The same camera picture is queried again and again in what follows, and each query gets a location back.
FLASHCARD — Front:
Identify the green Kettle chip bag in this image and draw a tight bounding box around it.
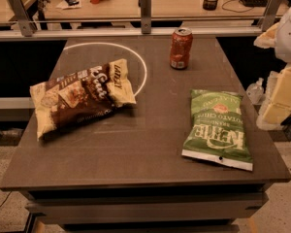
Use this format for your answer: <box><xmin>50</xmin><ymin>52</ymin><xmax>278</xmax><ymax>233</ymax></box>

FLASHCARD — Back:
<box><xmin>182</xmin><ymin>89</ymin><xmax>253</xmax><ymax>171</ymax></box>

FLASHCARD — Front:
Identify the black mesh cup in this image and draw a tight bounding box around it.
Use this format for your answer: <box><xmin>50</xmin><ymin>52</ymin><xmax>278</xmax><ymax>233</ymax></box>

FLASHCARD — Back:
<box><xmin>203</xmin><ymin>0</ymin><xmax>218</xmax><ymax>11</ymax></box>

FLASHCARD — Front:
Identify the brown chip bag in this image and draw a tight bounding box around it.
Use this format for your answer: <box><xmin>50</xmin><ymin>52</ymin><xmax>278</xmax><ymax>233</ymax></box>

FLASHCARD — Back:
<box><xmin>30</xmin><ymin>59</ymin><xmax>136</xmax><ymax>139</ymax></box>

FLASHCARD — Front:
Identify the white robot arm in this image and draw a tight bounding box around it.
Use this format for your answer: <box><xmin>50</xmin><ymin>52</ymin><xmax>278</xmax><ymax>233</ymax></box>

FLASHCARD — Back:
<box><xmin>254</xmin><ymin>7</ymin><xmax>291</xmax><ymax>130</ymax></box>

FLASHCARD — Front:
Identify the metal guard rail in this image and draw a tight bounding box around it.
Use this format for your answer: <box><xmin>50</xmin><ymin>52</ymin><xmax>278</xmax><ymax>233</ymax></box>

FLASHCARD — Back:
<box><xmin>0</xmin><ymin>0</ymin><xmax>291</xmax><ymax>43</ymax></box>

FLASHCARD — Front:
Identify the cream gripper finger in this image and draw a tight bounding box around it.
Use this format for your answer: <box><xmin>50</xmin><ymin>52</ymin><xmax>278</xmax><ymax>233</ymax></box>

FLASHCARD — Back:
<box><xmin>253</xmin><ymin>22</ymin><xmax>279</xmax><ymax>49</ymax></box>
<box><xmin>262</xmin><ymin>64</ymin><xmax>291</xmax><ymax>124</ymax></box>

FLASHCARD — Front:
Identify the black cable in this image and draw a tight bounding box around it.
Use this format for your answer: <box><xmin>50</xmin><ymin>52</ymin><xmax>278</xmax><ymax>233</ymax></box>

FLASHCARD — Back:
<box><xmin>221</xmin><ymin>0</ymin><xmax>255</xmax><ymax>14</ymax></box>

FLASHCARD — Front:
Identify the clear plastic bottle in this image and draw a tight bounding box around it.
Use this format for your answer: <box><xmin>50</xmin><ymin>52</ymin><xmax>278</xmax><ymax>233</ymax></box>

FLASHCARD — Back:
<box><xmin>246</xmin><ymin>78</ymin><xmax>264</xmax><ymax>104</ymax></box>

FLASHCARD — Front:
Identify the red coke can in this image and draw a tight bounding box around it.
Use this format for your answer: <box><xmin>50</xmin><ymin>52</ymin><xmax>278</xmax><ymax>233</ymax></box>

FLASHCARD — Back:
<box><xmin>170</xmin><ymin>27</ymin><xmax>193</xmax><ymax>70</ymax></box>

